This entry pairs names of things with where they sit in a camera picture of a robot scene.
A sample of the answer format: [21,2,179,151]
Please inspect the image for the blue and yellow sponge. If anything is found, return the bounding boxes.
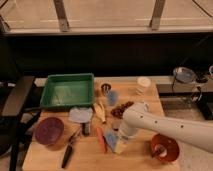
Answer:
[104,131,119,153]

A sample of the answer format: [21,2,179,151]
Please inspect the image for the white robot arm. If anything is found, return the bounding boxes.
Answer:
[118,102,213,153]

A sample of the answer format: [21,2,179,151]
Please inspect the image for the translucent blue plastic cup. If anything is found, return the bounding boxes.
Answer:
[107,90,118,106]

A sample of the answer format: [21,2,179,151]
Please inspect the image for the small dark metal cup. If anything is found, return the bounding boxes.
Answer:
[101,83,111,96]

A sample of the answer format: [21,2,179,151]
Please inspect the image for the white plastic cup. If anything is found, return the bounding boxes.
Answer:
[137,76,151,94]

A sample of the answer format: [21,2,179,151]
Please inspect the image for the grey rectangular block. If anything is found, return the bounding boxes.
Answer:
[112,120,121,131]

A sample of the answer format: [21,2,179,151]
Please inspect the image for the orange carrot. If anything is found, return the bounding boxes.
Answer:
[96,127,107,154]

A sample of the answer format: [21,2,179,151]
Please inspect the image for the bunch of dark grapes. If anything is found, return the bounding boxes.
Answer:
[111,101,134,119]

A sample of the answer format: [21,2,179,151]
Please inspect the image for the orange bowl with utensil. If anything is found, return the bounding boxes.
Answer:
[150,134,180,163]

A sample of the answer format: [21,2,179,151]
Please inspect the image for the yellow banana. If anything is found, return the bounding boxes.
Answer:
[93,102,106,123]

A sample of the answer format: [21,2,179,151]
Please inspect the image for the green plastic tray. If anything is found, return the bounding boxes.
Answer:
[40,73,94,110]

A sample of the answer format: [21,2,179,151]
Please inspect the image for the black chair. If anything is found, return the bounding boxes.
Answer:
[0,76,41,171]

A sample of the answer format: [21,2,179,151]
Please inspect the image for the black handled scissors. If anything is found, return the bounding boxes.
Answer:
[61,129,81,169]

